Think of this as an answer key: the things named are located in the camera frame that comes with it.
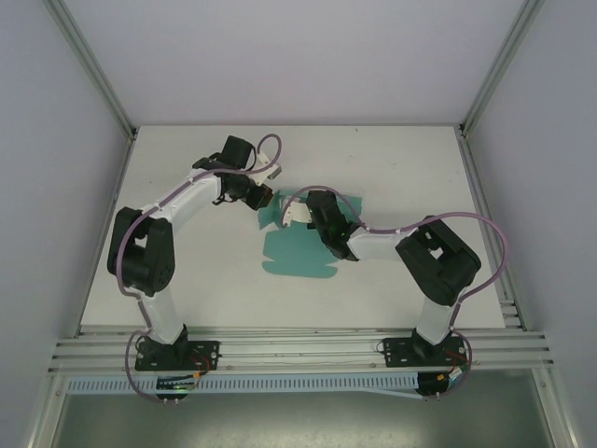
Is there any teal paper box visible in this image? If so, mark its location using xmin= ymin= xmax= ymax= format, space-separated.
xmin=257 ymin=186 xmax=364 ymax=280

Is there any right black controller board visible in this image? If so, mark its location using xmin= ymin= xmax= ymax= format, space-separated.
xmin=416 ymin=371 xmax=456 ymax=401

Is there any black controller board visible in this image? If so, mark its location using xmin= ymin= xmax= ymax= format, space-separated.
xmin=416 ymin=371 xmax=456 ymax=401
xmin=155 ymin=375 xmax=197 ymax=403

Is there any left black controller board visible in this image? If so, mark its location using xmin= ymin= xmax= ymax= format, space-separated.
xmin=155 ymin=375 xmax=197 ymax=403

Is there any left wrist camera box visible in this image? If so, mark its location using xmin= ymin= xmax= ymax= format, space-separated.
xmin=256 ymin=151 xmax=284 ymax=182

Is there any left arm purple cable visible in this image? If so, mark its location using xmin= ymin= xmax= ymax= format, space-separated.
xmin=118 ymin=133 xmax=284 ymax=405

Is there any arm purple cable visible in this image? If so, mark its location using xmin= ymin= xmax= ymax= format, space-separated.
xmin=282 ymin=185 xmax=510 ymax=402
xmin=118 ymin=133 xmax=284 ymax=405

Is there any aluminium mounting rail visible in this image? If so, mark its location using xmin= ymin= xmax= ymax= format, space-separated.
xmin=49 ymin=325 xmax=557 ymax=374

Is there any left aluminium side rail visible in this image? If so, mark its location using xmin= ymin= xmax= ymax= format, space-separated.
xmin=74 ymin=134 xmax=137 ymax=338

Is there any aluminium side rail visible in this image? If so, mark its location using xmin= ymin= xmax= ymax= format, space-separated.
xmin=458 ymin=134 xmax=531 ymax=332
xmin=74 ymin=134 xmax=137 ymax=338

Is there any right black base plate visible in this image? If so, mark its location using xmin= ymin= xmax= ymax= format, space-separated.
xmin=381 ymin=336 xmax=467 ymax=370

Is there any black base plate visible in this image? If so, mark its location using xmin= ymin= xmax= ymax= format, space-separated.
xmin=381 ymin=336 xmax=467 ymax=370
xmin=134 ymin=339 xmax=221 ymax=372

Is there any right aluminium side rail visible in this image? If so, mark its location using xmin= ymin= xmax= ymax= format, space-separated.
xmin=458 ymin=134 xmax=531 ymax=332

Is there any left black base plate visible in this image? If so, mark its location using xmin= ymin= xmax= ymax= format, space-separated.
xmin=134 ymin=339 xmax=221 ymax=372

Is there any slotted grey cable duct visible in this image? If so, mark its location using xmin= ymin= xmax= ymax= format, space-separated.
xmin=67 ymin=371 xmax=423 ymax=397

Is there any left aluminium frame post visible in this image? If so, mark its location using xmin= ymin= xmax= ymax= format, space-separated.
xmin=44 ymin=0 xmax=139 ymax=140

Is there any aluminium frame post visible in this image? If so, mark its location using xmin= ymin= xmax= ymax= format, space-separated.
xmin=44 ymin=0 xmax=139 ymax=140
xmin=459 ymin=0 xmax=547 ymax=137

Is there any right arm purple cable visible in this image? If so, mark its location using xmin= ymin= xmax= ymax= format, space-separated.
xmin=282 ymin=185 xmax=510 ymax=402

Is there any right aluminium frame post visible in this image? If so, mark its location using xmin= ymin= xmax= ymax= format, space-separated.
xmin=459 ymin=0 xmax=547 ymax=137

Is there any right lower frame leg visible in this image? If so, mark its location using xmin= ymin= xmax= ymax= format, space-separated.
xmin=531 ymin=366 xmax=577 ymax=448

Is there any frame leg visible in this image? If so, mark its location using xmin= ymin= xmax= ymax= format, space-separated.
xmin=25 ymin=371 xmax=66 ymax=448
xmin=531 ymin=366 xmax=577 ymax=448

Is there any left lower frame leg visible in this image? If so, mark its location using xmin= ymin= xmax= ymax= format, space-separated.
xmin=25 ymin=371 xmax=66 ymax=448

